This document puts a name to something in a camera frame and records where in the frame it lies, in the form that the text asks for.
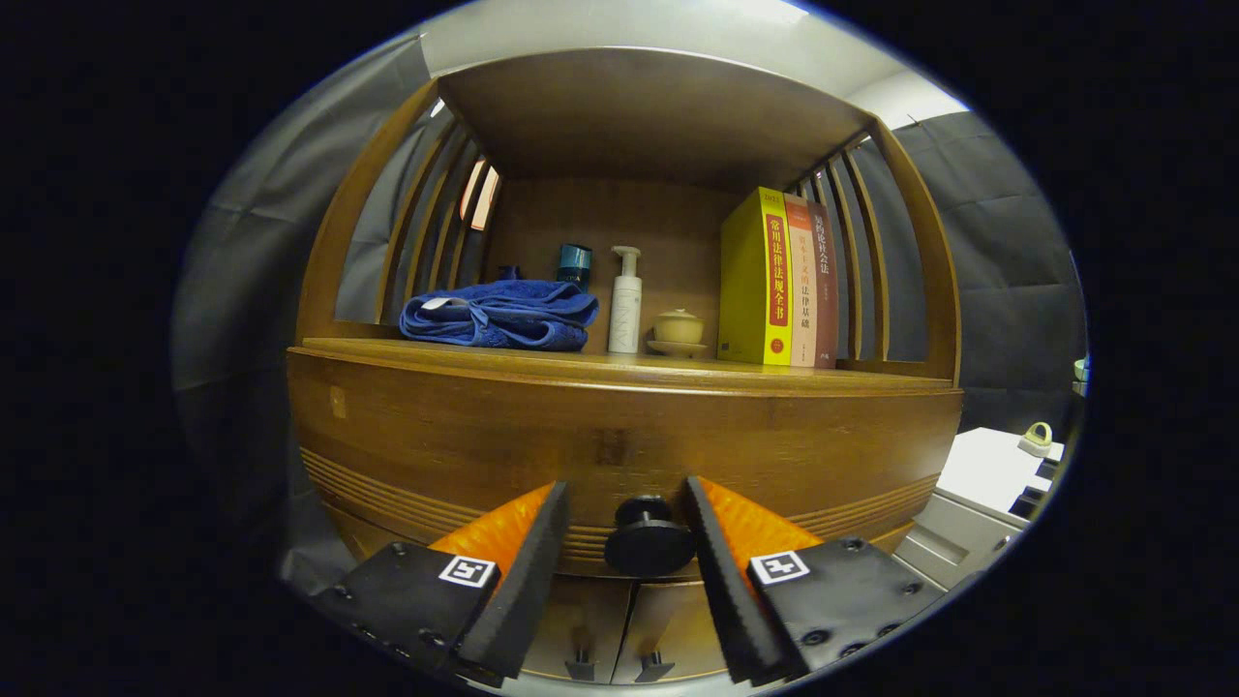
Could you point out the small green tape dispenser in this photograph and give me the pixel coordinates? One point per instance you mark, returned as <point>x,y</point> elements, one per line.
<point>1036,440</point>

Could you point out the orange-spine book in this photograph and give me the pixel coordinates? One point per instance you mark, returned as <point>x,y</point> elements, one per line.
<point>801,290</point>

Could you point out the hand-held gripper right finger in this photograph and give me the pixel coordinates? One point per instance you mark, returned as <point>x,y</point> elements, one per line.
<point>736,600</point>

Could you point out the small white blue-capped bottle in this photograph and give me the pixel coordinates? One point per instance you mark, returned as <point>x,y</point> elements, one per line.
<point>509,273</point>

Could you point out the wooden cabinet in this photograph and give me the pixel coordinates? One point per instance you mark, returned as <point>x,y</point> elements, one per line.
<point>629,126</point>

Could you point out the beige lidded teacup with saucer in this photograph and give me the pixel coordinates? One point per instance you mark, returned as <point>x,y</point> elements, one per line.
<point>678,329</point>

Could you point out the dark red book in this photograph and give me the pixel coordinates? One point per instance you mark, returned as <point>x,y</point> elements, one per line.
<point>826,290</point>

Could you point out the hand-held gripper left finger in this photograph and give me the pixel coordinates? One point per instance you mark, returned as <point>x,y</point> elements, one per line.
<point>528,590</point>

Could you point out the blue folded towel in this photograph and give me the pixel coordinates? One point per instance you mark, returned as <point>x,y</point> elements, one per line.
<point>503,315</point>

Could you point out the white pump bottle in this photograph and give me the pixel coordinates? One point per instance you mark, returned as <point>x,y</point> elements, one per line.
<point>625,310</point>

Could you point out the thick yellow book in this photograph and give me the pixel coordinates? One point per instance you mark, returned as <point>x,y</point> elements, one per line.
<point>750,281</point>

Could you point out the wooden cabinet door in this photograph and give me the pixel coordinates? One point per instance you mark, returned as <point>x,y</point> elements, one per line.
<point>678,620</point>
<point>581,620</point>

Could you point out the wooden countertop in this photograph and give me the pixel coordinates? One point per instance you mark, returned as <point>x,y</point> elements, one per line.
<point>629,366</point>

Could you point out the teal bottle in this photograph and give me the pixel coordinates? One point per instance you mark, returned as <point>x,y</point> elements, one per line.
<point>575,261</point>

